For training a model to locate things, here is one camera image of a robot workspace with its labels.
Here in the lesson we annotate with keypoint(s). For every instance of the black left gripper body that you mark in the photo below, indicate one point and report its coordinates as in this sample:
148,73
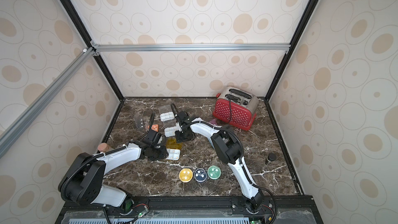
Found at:
158,153

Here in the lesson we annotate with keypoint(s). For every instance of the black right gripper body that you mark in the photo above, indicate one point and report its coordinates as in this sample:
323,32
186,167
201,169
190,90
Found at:
183,134

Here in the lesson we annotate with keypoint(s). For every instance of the white pillbox with amber lid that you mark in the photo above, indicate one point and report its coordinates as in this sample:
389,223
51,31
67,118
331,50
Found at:
173,148

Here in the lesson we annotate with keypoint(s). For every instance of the yellow round pillbox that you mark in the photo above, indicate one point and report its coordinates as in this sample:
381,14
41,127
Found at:
185,175

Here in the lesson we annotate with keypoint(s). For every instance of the dark blue round pillbox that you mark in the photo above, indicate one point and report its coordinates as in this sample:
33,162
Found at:
200,175

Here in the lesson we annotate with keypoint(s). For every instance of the green round pillbox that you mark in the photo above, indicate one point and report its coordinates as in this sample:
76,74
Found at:
214,172

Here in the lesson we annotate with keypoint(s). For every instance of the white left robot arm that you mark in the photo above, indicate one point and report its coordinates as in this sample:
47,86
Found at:
83,182

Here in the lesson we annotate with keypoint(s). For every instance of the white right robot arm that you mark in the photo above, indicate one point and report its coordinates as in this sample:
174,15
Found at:
229,150

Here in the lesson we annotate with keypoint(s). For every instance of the white pillbox clear lid front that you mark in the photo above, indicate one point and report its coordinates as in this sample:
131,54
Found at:
170,131

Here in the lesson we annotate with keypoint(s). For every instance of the white pillbox clear lid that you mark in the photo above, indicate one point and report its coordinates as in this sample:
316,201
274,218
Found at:
166,113
170,131

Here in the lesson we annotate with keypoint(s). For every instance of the orange pillbox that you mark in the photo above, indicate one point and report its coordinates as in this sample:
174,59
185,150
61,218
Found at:
155,127

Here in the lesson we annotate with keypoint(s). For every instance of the white pillbox clear lid rear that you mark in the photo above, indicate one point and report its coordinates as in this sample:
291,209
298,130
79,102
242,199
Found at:
166,113

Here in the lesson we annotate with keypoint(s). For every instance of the purple pillbox right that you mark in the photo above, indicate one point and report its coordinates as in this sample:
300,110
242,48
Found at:
213,121

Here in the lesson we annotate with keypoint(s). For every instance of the clear small pillbox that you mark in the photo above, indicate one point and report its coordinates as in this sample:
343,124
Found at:
140,123

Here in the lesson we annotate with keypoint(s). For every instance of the red and silver toaster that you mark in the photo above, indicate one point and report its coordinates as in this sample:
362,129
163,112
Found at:
236,107

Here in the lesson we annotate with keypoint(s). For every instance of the small black cap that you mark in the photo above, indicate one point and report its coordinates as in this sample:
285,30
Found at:
271,157

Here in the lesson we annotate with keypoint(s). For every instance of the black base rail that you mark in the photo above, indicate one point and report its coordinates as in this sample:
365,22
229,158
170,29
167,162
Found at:
197,210

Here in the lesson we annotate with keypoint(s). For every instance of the aluminium frame crossbar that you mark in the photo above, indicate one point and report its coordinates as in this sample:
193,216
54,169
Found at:
191,47

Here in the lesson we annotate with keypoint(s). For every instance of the aluminium frame side bar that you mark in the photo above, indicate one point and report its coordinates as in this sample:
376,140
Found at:
18,127

